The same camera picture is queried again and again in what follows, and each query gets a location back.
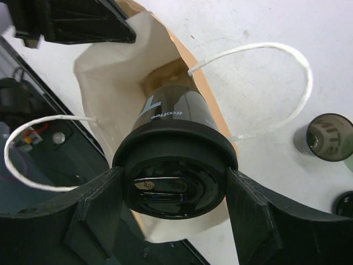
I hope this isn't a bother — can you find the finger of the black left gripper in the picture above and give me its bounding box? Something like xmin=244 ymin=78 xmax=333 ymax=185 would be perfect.
xmin=8 ymin=0 xmax=136 ymax=49

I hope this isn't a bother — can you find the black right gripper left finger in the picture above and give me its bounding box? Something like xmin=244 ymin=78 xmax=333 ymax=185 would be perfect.
xmin=1 ymin=167 xmax=123 ymax=264

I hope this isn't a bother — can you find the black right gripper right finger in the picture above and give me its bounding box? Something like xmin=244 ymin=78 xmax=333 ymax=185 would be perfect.
xmin=226 ymin=168 xmax=352 ymax=264

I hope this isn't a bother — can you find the green plastic straw holder cup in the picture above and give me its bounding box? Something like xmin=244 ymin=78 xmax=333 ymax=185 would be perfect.
xmin=343 ymin=134 xmax=353 ymax=171

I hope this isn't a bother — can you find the brown paper bag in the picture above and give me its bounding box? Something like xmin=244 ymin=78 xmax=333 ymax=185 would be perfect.
xmin=5 ymin=1 xmax=313 ymax=243

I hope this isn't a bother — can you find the black paper coffee cup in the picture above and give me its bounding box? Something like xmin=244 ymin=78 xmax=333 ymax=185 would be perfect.
xmin=133 ymin=84 xmax=218 ymax=130

